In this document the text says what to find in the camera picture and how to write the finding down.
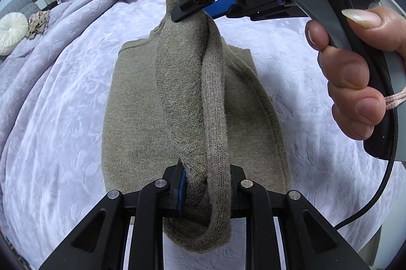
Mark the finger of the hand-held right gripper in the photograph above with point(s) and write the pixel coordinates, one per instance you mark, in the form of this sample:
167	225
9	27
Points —
187	5
219	6

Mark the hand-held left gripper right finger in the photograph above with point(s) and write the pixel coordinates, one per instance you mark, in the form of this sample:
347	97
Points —
238	184

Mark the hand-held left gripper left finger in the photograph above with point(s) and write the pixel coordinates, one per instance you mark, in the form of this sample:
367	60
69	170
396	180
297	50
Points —
181	190

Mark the taupe knit sweater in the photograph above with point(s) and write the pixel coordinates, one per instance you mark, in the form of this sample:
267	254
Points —
136	114

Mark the person's right hand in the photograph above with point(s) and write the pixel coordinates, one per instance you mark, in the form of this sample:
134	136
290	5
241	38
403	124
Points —
349	70

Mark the lavender plush blanket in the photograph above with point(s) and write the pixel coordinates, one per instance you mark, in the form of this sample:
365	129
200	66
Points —
63	114

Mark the small crumpled beige cloth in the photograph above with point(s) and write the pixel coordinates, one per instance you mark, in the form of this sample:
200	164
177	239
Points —
38	24

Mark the white round pleated cushion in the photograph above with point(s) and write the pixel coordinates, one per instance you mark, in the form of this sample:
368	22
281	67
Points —
12	32

